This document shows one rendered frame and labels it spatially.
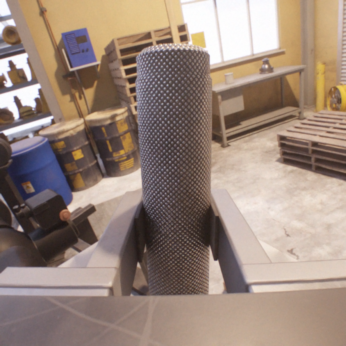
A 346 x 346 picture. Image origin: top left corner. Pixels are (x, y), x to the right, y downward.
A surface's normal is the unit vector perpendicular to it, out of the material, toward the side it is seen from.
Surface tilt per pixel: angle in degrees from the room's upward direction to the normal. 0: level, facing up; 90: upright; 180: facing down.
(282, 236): 0
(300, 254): 0
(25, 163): 90
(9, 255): 6
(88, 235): 90
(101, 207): 90
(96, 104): 90
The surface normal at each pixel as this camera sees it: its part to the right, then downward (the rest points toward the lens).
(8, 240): 0.55, -0.77
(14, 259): -0.05, -0.90
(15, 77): 0.01, 0.44
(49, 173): 0.88, 0.03
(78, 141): 0.75, 0.14
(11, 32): 0.33, 0.36
